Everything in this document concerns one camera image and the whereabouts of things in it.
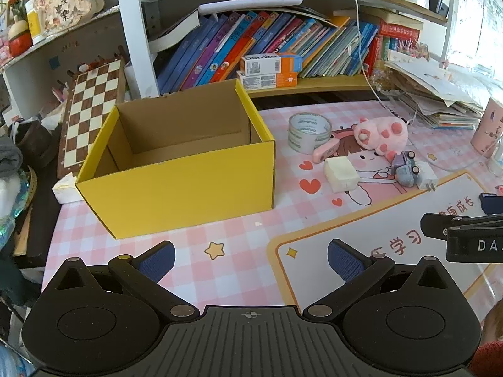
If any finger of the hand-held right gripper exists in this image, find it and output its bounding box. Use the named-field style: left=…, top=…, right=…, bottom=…
left=420, top=213, right=503, bottom=263
left=479, top=192, right=503, bottom=213

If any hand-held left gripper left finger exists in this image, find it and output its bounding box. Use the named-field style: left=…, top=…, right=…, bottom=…
left=41, top=240, right=201, bottom=323

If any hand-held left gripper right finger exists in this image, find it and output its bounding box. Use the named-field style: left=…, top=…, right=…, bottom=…
left=302, top=239, right=464, bottom=322

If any white plug adapter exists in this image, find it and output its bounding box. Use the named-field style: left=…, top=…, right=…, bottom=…
left=417, top=162, right=439, bottom=191

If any yellow cardboard box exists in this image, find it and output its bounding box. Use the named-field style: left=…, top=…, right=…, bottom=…
left=75, top=79, right=276, bottom=240

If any white eraser block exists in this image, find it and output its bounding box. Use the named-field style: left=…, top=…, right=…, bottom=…
left=324, top=156, right=359, bottom=193

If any grey purple toy car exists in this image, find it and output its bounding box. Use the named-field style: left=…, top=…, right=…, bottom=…
left=389, top=150, right=422, bottom=187

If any pink utility knife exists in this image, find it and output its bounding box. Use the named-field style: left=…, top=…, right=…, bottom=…
left=313, top=138, right=341, bottom=163

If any clear tape roll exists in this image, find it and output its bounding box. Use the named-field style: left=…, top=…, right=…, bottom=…
left=288, top=113, right=333, bottom=155

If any pink plush paw toy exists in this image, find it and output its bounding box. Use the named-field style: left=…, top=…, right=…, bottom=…
left=351, top=117, right=409, bottom=157

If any pink cup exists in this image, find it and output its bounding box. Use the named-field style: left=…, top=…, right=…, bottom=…
left=471, top=96, right=503, bottom=158

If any pink checked desk mat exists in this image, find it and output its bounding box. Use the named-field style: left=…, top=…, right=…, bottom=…
left=41, top=100, right=503, bottom=325

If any red knitted garment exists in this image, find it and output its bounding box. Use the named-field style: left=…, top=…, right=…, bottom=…
left=469, top=340, right=503, bottom=377

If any stack of papers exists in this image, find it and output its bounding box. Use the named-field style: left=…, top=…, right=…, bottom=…
left=383, top=49, right=486, bottom=130

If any iridescent foil bag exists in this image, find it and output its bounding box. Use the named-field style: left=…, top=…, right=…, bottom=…
left=0, top=181, right=32, bottom=244

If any wooden chessboard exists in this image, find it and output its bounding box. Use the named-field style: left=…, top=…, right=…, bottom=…
left=57, top=58, right=127, bottom=179

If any dark brown leather bag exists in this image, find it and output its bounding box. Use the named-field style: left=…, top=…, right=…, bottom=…
left=10, top=120, right=53, bottom=171

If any white flat carton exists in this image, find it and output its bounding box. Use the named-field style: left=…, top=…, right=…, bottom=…
left=124, top=61, right=137, bottom=101

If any orange white carton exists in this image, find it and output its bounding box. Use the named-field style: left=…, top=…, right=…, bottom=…
left=240, top=52, right=303, bottom=75
left=236, top=70, right=298, bottom=90

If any thick grey book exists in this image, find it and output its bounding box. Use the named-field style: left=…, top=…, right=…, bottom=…
left=148, top=8, right=201, bottom=53

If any row of colourful slim books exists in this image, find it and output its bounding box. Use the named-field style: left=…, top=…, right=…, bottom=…
left=157, top=11, right=394, bottom=95

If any white wooden bookshelf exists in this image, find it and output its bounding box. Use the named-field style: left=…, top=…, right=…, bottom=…
left=0, top=0, right=460, bottom=99

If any red white doll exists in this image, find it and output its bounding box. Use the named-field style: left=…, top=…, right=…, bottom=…
left=8, top=19, right=34, bottom=57

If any white bottle yellow label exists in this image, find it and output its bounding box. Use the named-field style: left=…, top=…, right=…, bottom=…
left=25, top=0, right=46, bottom=46

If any white flat board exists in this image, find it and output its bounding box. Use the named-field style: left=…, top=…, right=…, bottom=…
left=197, top=0, right=304, bottom=16

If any white cable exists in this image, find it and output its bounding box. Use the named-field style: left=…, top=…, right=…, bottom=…
left=346, top=0, right=417, bottom=126

